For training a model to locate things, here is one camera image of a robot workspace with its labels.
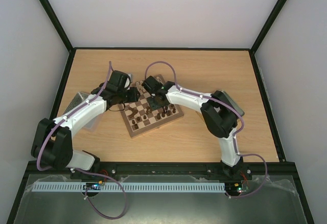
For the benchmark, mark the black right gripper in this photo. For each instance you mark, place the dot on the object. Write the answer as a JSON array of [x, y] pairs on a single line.
[[157, 102]]

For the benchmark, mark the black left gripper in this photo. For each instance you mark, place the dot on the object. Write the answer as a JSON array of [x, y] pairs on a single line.
[[134, 96]]

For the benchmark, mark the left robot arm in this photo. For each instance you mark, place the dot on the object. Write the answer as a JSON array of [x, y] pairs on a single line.
[[52, 146]]

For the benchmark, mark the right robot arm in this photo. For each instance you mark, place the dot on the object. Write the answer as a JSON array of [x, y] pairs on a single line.
[[219, 112]]

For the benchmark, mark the wooden chess board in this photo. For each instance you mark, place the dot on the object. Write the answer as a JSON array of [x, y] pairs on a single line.
[[141, 106]]

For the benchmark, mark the left metal tray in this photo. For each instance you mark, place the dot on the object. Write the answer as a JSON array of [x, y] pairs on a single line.
[[82, 109]]

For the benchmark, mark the right metal tin tray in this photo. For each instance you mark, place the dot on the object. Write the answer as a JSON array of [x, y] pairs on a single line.
[[227, 99]]

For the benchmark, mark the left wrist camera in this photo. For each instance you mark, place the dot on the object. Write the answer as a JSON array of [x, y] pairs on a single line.
[[128, 81]]

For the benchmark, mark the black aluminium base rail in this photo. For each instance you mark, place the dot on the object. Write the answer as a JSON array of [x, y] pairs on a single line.
[[209, 171]]

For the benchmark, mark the light blue slotted cable duct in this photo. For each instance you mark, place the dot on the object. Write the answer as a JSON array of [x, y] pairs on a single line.
[[130, 187]]

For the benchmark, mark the black enclosure frame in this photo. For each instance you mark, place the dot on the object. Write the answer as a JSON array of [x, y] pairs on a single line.
[[263, 32]]

